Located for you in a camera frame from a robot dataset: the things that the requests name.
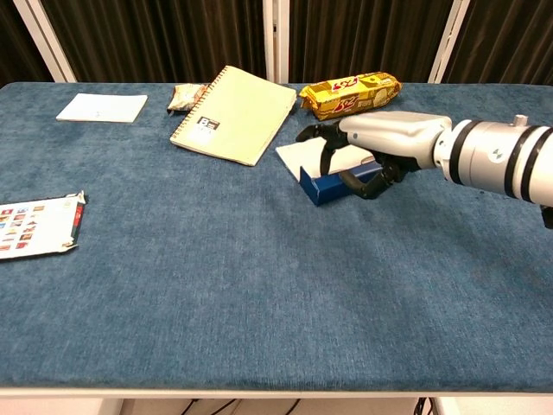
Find white partition post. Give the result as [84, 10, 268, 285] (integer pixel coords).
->
[262, 0, 291, 86]
[426, 0, 471, 84]
[11, 0, 78, 84]

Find white picture sticker sheet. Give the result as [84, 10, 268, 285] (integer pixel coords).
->
[0, 190, 87, 261]

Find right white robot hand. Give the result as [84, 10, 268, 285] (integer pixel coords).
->
[295, 111, 453, 201]

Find small crinkled snack packet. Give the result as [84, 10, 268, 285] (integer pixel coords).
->
[167, 83, 209, 116]

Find blue glasses case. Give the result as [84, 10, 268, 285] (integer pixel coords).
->
[275, 137, 385, 208]

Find tan spiral notebook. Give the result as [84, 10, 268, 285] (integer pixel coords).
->
[168, 65, 298, 168]

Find yellow biscuit pack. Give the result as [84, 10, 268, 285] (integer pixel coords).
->
[298, 71, 404, 122]

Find blue table cloth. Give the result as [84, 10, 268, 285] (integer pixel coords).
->
[0, 81, 553, 389]

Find white notepad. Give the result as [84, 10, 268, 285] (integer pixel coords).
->
[55, 93, 149, 125]

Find dark pleated curtain panel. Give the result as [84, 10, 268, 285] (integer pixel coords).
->
[41, 0, 267, 84]
[440, 0, 553, 86]
[0, 0, 55, 87]
[288, 0, 455, 84]

